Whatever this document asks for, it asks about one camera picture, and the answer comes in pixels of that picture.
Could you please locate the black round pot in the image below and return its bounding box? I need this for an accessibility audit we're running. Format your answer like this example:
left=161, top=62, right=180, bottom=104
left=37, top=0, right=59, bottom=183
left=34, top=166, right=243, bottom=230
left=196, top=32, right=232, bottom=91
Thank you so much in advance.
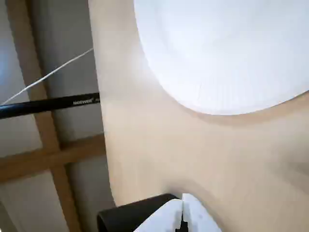
left=97, top=193, right=182, bottom=232

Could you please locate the light wooden beam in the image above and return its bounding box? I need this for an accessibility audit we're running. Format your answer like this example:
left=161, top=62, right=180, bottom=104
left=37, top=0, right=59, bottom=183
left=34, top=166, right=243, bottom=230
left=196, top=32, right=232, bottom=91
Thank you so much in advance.
left=0, top=134, right=107, bottom=184
left=6, top=0, right=82, bottom=232

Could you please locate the thin white cable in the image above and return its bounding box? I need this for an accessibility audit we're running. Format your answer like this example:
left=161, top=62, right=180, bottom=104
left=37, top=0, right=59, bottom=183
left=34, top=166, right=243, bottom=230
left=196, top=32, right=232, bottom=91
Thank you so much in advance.
left=0, top=47, right=95, bottom=106

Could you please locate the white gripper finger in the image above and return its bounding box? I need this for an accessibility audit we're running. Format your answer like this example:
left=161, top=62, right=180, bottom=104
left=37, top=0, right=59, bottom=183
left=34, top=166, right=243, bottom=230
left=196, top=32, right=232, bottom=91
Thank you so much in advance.
left=182, top=193, right=224, bottom=232
left=136, top=198, right=183, bottom=232

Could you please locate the white paper plate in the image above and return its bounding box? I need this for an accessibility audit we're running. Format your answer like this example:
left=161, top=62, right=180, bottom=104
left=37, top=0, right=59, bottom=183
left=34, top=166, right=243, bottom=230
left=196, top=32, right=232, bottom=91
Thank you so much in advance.
left=134, top=0, right=309, bottom=116

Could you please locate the black tripod pole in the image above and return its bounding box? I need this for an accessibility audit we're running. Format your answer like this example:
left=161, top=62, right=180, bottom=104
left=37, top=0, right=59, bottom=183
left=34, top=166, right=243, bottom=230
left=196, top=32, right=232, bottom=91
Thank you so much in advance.
left=0, top=92, right=100, bottom=119

